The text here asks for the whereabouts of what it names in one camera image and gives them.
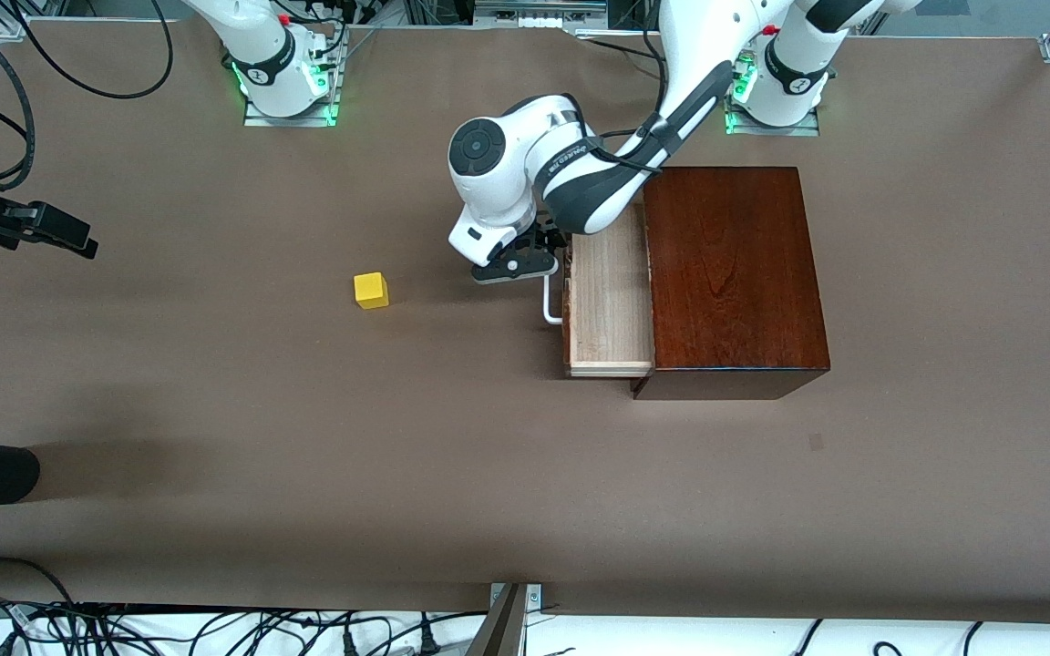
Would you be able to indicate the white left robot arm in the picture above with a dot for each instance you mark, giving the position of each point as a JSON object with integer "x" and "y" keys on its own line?
{"x": 507, "y": 173}

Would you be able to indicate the yellow block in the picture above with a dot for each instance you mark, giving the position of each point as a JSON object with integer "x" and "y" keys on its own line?
{"x": 370, "y": 290}

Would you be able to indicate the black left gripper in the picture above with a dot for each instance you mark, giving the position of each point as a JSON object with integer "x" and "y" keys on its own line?
{"x": 544, "y": 240}

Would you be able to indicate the metal post with bracket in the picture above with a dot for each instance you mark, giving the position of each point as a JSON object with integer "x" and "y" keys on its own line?
{"x": 507, "y": 620}

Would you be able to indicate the dark wooden drawer cabinet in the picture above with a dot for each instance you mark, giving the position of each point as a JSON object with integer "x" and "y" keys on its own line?
{"x": 735, "y": 273}

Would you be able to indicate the white power strip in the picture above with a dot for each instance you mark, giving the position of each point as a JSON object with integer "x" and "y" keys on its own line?
{"x": 539, "y": 14}

